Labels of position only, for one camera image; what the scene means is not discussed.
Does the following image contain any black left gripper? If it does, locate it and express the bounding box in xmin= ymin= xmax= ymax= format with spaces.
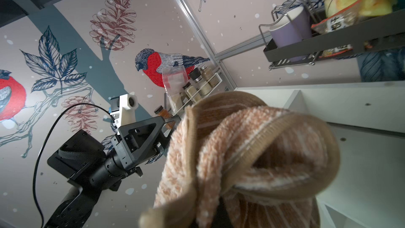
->
xmin=110 ymin=115 xmax=180 ymax=177

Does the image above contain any pink striped fluffy cloth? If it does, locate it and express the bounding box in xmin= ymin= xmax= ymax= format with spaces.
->
xmin=139 ymin=91 xmax=340 ymax=228

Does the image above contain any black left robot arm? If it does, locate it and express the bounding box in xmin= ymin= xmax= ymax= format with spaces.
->
xmin=45 ymin=116 xmax=180 ymax=228

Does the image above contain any white wooden bookshelf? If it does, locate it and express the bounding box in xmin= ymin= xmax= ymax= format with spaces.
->
xmin=244 ymin=81 xmax=405 ymax=228

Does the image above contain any orange spice jar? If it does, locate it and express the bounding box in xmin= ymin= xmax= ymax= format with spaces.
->
xmin=154 ymin=106 xmax=175 ymax=130

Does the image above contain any black-lid spice jar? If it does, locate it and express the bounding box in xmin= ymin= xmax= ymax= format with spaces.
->
xmin=182 ymin=82 xmax=202 ymax=103
xmin=189 ymin=68 xmax=212 ymax=97

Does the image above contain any clear plastic bag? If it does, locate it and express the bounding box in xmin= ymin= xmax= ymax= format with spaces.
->
xmin=162 ymin=65 xmax=188 ymax=114

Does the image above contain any lilac mug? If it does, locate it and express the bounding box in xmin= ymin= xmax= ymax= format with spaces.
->
xmin=269 ymin=6 xmax=312 ymax=48

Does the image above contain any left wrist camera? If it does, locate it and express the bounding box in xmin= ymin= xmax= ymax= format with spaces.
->
xmin=110 ymin=94 xmax=139 ymax=129

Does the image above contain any white wire spice rack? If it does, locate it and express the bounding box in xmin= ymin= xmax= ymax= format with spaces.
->
xmin=162 ymin=65 xmax=222 ymax=115

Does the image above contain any black wall basket shelf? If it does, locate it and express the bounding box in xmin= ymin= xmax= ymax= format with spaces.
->
xmin=263 ymin=9 xmax=405 ymax=69

